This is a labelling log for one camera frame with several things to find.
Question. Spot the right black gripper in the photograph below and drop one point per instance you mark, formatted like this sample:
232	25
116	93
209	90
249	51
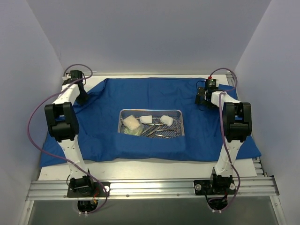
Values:
200	99

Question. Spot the green paper packet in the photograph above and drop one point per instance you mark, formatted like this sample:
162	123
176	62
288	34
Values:
135	132

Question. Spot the blue surgical drape cloth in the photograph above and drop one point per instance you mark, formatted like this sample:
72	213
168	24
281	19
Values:
100	141

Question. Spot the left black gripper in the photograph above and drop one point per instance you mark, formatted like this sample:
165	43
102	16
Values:
82	97

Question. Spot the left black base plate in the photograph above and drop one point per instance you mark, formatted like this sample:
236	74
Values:
98	188

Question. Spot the steel hemostat clamp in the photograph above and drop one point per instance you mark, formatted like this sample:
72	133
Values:
175	129

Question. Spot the white gauze roll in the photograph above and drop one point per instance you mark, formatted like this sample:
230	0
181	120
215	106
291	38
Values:
167	120
146	119

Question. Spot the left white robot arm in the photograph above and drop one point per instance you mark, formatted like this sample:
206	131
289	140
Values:
63	126

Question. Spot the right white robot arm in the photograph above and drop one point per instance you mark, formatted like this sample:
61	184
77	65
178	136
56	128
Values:
235	123

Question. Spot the white gauze roll right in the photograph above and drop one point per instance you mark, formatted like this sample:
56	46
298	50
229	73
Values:
167	120

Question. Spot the steel mesh instrument tray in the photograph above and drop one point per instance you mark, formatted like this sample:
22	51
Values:
156	114

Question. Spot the aluminium back rail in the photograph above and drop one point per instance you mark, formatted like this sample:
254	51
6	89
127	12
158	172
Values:
146	74

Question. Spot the aluminium front rail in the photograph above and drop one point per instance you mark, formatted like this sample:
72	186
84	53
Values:
148	189

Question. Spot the cream gauze pack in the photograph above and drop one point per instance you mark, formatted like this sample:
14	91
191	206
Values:
131	123

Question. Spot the white gauze roll middle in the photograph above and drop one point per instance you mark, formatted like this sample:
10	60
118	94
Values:
146	119

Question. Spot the steel surgical scissors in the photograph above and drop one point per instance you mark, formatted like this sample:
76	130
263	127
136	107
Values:
151	127

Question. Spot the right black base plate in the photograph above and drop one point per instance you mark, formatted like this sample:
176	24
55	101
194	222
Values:
207	187

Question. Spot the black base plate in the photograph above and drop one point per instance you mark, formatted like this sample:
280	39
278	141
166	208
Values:
207	187
98	188

